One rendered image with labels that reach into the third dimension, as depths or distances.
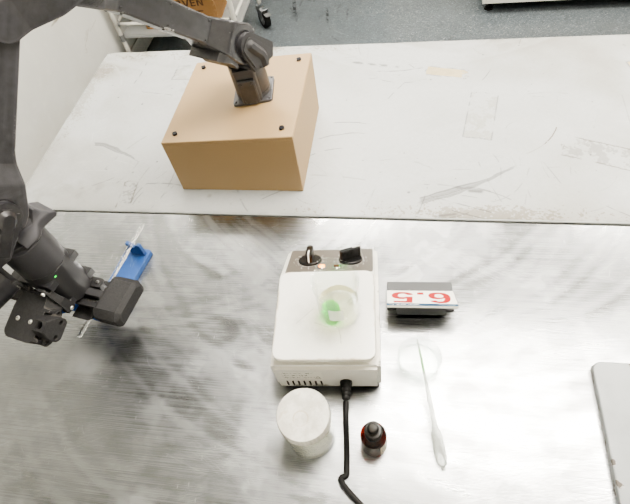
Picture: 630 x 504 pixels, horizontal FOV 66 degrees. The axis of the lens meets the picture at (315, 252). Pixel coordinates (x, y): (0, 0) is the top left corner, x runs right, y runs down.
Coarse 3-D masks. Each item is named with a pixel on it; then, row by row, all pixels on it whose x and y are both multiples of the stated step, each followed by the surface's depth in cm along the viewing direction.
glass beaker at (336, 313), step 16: (320, 272) 55; (336, 272) 56; (352, 272) 54; (320, 288) 57; (352, 288) 57; (320, 304) 54; (336, 304) 52; (352, 304) 53; (336, 320) 55; (352, 320) 56
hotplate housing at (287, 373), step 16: (288, 256) 71; (272, 368) 58; (288, 368) 57; (304, 368) 57; (320, 368) 57; (336, 368) 57; (352, 368) 57; (368, 368) 56; (288, 384) 61; (304, 384) 61; (320, 384) 61; (336, 384) 60; (352, 384) 60; (368, 384) 60
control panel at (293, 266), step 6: (294, 252) 71; (300, 252) 71; (318, 252) 70; (324, 252) 70; (330, 252) 70; (336, 252) 70; (366, 252) 69; (372, 252) 69; (294, 258) 69; (336, 258) 68; (366, 258) 67; (372, 258) 67; (288, 264) 68; (294, 264) 67; (300, 264) 67; (360, 264) 66; (366, 264) 66; (372, 264) 66; (288, 270) 66; (294, 270) 66; (300, 270) 66; (306, 270) 65; (312, 270) 65; (360, 270) 64; (366, 270) 64; (372, 270) 64
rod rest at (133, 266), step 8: (136, 248) 76; (128, 256) 77; (136, 256) 77; (144, 256) 77; (128, 264) 76; (136, 264) 76; (144, 264) 77; (120, 272) 76; (128, 272) 76; (136, 272) 75
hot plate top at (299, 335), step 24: (288, 288) 61; (360, 288) 60; (288, 312) 59; (312, 312) 59; (360, 312) 58; (288, 336) 57; (312, 336) 57; (336, 336) 57; (360, 336) 56; (288, 360) 56; (312, 360) 55; (336, 360) 55; (360, 360) 55
